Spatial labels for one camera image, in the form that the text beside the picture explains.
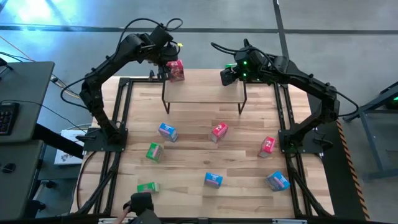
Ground thin black keyboard cable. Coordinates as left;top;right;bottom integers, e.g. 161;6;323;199
0;99;88;133

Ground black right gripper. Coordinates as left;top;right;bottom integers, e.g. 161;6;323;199
220;49;265;87

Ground black cable bundle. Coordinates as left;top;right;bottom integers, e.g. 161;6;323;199
285;154;332;217
76;151;122;215

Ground grey desk top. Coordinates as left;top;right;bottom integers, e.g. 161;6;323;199
0;139;44;220
0;61;55;144

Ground black round knob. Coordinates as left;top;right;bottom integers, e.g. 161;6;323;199
1;162;17;174

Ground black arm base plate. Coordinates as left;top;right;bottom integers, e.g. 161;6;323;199
82;127;128;152
278;129;324;155

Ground dark metal stand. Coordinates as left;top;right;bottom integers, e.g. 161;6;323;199
341;81;398;180

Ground silver metal bracket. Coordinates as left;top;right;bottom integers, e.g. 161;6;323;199
98;217;134;224
272;218;308;224

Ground wooden shelf black metal legs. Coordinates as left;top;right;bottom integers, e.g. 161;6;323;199
161;68;248;115

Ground person's hand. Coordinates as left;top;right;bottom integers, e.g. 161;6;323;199
113;205;131;224

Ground black metal beam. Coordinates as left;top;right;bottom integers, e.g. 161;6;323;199
32;123;85;159

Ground black mat striped edge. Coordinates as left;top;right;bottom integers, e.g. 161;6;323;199
306;90;371;221

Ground red Froot Loops cereal box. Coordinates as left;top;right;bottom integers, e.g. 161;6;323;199
211;121;229;144
166;59;185;83
257;136;277;159

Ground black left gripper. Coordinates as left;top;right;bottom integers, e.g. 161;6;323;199
154;42;180;82

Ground black floor cable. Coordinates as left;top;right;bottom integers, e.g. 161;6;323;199
0;50;88;103

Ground yellow floor cable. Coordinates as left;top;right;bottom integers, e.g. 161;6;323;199
0;35;83;100

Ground black keyboard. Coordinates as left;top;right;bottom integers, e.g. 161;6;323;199
0;101;20;136

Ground white box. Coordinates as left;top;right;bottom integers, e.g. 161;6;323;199
53;129;85;166

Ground black device green light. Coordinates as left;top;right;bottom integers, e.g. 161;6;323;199
385;93;398;110

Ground black aluminium table frame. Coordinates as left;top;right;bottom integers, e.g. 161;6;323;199
74;76;333;218

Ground blue Rice Krispies cereal box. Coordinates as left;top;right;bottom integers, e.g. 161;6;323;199
265;170;291;192
158;123;178;143
203;172;224;189

